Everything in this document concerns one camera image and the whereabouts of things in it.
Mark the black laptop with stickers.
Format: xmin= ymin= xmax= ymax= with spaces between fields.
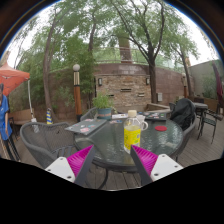
xmin=142 ymin=111 xmax=168 ymax=122

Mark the green plant in teal pot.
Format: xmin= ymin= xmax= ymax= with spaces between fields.
xmin=92 ymin=93 xmax=116 ymax=121

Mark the person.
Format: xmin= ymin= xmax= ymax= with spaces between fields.
xmin=0 ymin=83 xmax=21 ymax=163

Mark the yellow-labelled clear drink bottle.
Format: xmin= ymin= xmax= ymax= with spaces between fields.
xmin=123 ymin=109 xmax=142 ymax=155

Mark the closed maroon patio umbrella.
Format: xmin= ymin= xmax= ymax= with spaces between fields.
xmin=211 ymin=61 xmax=224 ymax=108

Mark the black jacket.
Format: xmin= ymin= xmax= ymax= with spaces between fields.
xmin=169 ymin=98 xmax=196 ymax=131

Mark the grey laptop with stickers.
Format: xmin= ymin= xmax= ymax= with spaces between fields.
xmin=64 ymin=118 xmax=108 ymax=136

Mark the round dark patio table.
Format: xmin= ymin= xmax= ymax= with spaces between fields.
xmin=193 ymin=102 xmax=209 ymax=111

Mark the dark forked tree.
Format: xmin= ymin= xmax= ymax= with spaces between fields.
xmin=109 ymin=0 xmax=198 ymax=104

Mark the black metal slatted chair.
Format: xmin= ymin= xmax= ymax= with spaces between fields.
xmin=196 ymin=106 xmax=224 ymax=144

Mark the orange canopy tent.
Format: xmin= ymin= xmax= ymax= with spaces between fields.
xmin=0 ymin=61 xmax=38 ymax=123

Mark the leaning brown tree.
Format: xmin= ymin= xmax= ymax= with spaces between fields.
xmin=42 ymin=6 xmax=78 ymax=121

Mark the grey mesh patio chair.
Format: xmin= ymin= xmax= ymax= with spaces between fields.
xmin=19 ymin=121 xmax=88 ymax=169
xmin=168 ymin=99 xmax=198 ymax=163
xmin=79 ymin=107 xmax=98 ymax=122

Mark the wooden lamp post, globe light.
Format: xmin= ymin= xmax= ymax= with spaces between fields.
xmin=72 ymin=63 xmax=83 ymax=123

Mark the white ceramic mug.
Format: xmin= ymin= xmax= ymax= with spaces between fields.
xmin=136 ymin=114 xmax=149 ymax=132

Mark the slim wooden lamp post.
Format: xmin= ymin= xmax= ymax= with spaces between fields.
xmin=181 ymin=72 xmax=189 ymax=99

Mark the white sticker sheet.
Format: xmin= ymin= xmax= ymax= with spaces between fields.
xmin=111 ymin=113 xmax=129 ymax=120

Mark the wooden bench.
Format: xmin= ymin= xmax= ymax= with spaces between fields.
xmin=8 ymin=108 xmax=36 ymax=126

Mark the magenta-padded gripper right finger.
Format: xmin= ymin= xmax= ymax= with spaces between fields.
xmin=129 ymin=144 xmax=184 ymax=187

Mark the yellow blue striped cone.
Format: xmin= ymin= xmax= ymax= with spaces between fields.
xmin=45 ymin=107 xmax=54 ymax=125

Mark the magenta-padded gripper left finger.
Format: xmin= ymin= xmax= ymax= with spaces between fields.
xmin=44 ymin=143 xmax=98 ymax=188

